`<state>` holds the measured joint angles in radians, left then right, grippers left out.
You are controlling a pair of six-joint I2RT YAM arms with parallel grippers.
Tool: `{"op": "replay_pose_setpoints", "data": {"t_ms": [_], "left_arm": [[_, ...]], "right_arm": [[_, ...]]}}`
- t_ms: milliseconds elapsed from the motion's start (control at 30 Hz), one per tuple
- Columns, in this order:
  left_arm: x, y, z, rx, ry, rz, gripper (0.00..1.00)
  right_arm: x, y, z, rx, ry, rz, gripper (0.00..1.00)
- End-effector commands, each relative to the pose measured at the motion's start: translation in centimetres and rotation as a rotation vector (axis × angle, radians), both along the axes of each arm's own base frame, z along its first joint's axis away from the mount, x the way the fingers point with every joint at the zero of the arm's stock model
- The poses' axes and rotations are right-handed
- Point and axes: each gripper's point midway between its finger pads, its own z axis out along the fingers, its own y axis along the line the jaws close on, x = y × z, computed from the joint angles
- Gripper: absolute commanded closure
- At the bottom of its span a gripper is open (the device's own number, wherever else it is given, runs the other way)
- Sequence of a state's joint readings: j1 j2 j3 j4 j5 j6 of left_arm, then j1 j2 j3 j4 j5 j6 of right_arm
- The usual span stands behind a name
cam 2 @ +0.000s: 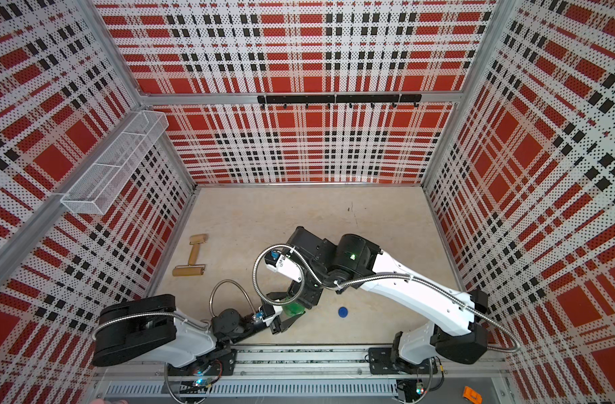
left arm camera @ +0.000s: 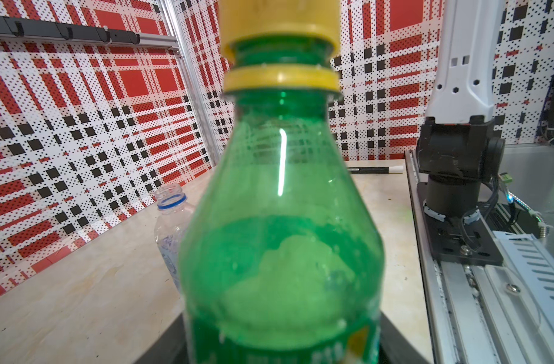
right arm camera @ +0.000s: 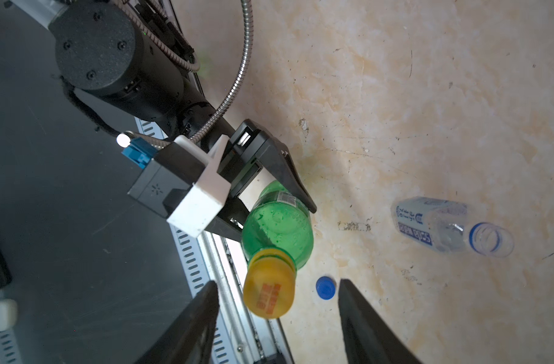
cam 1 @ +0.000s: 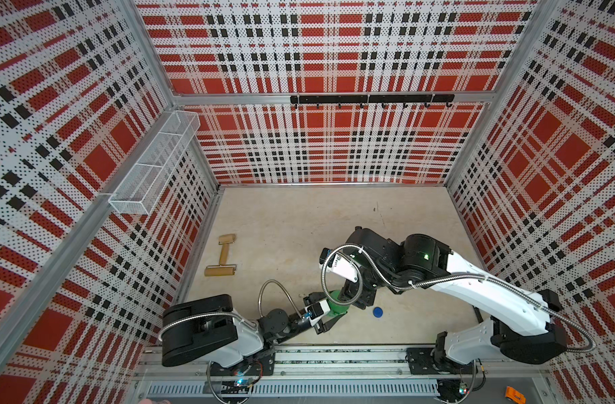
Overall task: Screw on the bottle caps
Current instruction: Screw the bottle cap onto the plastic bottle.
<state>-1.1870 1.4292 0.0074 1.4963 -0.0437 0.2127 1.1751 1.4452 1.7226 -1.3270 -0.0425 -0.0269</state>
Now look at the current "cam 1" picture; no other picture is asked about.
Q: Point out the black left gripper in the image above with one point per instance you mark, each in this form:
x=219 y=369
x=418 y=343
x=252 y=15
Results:
x=326 y=326

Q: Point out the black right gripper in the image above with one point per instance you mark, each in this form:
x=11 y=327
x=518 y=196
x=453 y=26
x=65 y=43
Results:
x=349 y=291

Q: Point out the green plastic soda bottle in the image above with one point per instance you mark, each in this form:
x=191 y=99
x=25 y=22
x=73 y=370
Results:
x=337 y=307

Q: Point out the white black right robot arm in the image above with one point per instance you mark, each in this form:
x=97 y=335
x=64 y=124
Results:
x=421 y=257

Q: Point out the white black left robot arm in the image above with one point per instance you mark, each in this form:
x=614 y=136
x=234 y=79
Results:
x=210 y=329

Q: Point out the blue bottle cap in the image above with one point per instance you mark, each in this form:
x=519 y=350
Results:
x=377 y=312

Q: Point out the black marker pen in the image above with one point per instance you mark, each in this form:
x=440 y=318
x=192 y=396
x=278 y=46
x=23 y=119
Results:
x=478 y=314

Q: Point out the wooden double roller tool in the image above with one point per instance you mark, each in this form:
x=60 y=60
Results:
x=223 y=268

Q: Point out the orange tool on floor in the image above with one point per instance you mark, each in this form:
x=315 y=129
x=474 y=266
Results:
x=514 y=396

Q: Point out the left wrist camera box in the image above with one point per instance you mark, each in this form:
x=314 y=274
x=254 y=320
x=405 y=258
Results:
x=314 y=313

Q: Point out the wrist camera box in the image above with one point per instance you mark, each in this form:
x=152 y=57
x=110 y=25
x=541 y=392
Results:
x=339 y=264
x=314 y=313

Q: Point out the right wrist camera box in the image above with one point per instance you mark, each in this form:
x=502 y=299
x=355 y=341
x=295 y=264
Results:
x=339 y=264

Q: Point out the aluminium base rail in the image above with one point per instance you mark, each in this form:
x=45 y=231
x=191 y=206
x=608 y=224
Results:
x=335 y=371

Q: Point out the black wall hook rail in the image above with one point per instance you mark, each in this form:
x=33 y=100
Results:
x=363 y=99

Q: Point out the white wire mesh shelf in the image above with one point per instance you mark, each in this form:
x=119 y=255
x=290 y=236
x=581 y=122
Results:
x=166 y=144

